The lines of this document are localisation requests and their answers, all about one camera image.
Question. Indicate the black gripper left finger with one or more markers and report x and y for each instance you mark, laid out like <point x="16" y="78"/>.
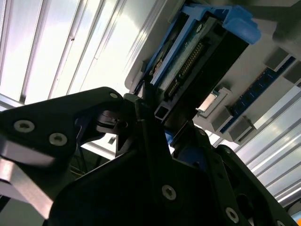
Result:
<point x="47" y="117"/>

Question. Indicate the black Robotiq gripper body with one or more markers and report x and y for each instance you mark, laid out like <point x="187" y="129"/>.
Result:
<point x="113" y="193"/>

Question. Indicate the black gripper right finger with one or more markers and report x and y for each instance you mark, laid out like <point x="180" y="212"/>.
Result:
<point x="216" y="164"/>

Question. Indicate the hard disk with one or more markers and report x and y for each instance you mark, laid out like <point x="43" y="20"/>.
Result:
<point x="211" y="58"/>

